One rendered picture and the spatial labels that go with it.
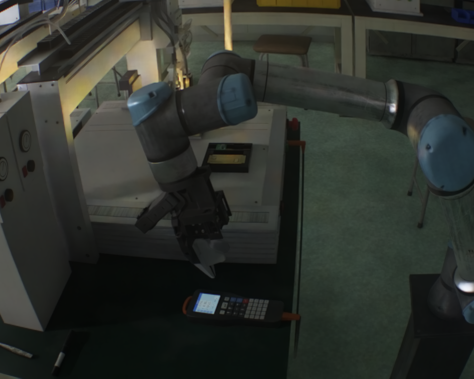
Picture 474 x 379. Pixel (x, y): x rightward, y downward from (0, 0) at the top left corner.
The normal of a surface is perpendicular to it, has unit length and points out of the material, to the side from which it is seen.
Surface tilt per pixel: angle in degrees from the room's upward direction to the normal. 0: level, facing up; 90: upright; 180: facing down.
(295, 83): 66
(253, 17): 90
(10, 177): 90
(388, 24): 90
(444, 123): 18
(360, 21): 90
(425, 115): 41
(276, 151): 0
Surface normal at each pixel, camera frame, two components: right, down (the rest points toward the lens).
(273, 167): -0.05, -0.87
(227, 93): -0.17, -0.08
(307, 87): 0.01, 0.10
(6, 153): 0.99, 0.02
